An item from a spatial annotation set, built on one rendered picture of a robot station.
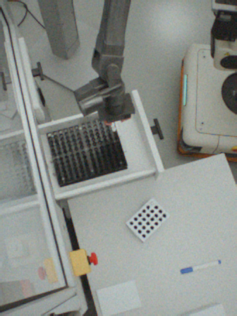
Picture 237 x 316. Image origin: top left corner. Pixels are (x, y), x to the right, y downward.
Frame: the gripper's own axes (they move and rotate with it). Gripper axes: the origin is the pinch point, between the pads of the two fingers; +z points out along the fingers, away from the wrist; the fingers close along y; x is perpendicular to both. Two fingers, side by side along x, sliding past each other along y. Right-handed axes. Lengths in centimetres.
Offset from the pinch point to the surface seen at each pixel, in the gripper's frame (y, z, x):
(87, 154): -10.9, 7.7, -5.2
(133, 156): 3.7, 14.3, -7.5
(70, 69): -8, 89, 84
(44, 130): -22.6, 10.0, 8.1
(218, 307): 16, 20, -61
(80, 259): -20.6, 8.3, -35.8
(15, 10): -35, 89, 145
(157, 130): 12.6, 6.6, -3.8
